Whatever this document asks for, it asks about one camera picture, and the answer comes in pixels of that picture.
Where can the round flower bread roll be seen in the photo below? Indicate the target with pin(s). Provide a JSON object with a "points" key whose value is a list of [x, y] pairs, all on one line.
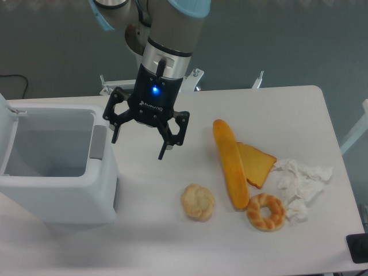
{"points": [[197, 202]]}

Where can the twisted ring bread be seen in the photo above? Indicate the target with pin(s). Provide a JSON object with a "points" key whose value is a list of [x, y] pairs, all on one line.
{"points": [[266, 212]]}

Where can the crumpled white tissue paper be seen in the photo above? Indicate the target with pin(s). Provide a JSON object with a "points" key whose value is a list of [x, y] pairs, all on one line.
{"points": [[299, 185]]}

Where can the white frame post right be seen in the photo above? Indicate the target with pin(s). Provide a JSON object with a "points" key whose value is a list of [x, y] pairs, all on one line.
{"points": [[359, 128]]}

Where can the black device at table edge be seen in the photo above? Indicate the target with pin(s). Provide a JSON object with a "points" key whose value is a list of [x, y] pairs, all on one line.
{"points": [[357, 245]]}

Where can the orange toast slice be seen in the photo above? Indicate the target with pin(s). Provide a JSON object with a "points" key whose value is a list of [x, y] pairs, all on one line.
{"points": [[257, 164]]}

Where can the white push-lid trash can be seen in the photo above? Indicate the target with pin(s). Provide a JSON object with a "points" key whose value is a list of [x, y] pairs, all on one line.
{"points": [[57, 162]]}

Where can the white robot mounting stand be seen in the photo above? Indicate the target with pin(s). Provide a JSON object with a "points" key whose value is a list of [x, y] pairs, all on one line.
{"points": [[189, 84]]}

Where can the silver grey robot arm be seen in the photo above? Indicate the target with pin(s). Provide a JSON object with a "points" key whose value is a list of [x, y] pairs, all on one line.
{"points": [[166, 34]]}

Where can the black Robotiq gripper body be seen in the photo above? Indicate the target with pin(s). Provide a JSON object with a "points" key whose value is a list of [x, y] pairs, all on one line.
{"points": [[154, 96]]}

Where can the long orange baguette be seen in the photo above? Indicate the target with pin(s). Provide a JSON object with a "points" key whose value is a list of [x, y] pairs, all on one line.
{"points": [[233, 169]]}

